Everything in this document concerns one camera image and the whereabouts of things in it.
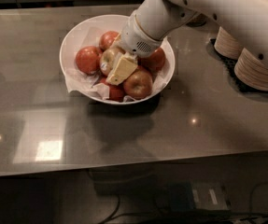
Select white ceramic bowl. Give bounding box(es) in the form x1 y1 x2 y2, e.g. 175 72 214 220
59 14 176 105

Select red apple top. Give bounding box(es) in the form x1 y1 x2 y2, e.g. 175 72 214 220
99 31 119 50

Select yellow-green apple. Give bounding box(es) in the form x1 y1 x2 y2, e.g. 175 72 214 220
99 47 125 77

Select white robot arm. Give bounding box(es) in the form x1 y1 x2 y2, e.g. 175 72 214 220
115 0 268 67

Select red apple right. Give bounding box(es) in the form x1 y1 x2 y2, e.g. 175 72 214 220
139 48 166 72

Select back stack paper plates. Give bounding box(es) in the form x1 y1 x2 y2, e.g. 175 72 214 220
214 27 243 60

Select front stack paper plates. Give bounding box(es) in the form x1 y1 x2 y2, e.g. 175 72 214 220
234 49 268 91

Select black mat under plates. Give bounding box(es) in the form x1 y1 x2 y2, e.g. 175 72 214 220
210 38 268 92

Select dark box under table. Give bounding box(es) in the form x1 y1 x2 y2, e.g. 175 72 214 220
168 182 231 212

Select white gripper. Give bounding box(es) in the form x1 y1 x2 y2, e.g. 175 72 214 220
106 11 162 85

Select red apple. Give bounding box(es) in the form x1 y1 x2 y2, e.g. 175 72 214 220
99 31 119 50
75 46 103 76
100 77 125 102
139 48 166 72

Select black cable floor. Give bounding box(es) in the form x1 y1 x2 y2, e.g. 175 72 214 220
248 182 268 224
97 193 121 224

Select red apple front bottom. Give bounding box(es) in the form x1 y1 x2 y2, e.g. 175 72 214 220
100 77 125 102

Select black cable right floor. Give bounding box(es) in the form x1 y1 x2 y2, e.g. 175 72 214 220
248 182 268 224

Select white paper liner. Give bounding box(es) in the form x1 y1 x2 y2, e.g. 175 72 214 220
60 27 175 105

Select black cable left floor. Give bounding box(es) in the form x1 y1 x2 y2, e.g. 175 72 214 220
97 193 121 224

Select red-gold apple front right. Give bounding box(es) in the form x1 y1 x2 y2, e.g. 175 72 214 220
123 70 153 99

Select stack paper plates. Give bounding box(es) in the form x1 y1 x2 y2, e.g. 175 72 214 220
214 27 243 60
234 49 268 91

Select red apple far left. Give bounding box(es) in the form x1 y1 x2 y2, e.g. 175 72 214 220
75 46 103 76

